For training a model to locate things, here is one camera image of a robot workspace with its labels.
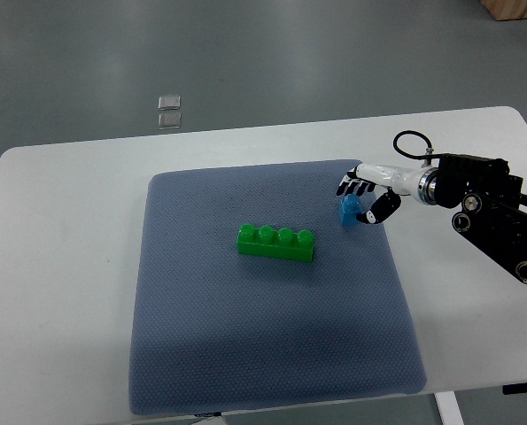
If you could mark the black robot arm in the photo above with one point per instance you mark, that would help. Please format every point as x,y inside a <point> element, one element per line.
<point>493,214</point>

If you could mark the white table leg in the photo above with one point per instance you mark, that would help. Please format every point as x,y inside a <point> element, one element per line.
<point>449,411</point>

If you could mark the wooden box corner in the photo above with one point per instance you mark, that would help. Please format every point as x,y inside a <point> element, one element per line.
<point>502,10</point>

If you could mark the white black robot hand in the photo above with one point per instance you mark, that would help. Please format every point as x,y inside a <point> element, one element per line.
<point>399,182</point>

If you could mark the long green toy block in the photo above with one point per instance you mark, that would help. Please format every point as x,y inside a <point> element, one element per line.
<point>282,243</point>

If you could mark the small blue toy block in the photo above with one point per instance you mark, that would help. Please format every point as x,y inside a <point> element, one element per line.
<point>348,210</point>

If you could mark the blue-grey textured mat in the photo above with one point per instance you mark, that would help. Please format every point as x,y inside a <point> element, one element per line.
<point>219,331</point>

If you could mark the metal floor plate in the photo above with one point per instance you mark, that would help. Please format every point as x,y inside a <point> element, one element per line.
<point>168,120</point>
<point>169,102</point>

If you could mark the black table control panel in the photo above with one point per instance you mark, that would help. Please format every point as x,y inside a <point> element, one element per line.
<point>514,388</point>

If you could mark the upper metal floor plate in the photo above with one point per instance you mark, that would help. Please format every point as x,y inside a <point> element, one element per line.
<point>169,102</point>

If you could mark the lower metal floor plate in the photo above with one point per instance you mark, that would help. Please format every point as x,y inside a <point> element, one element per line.
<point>168,120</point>

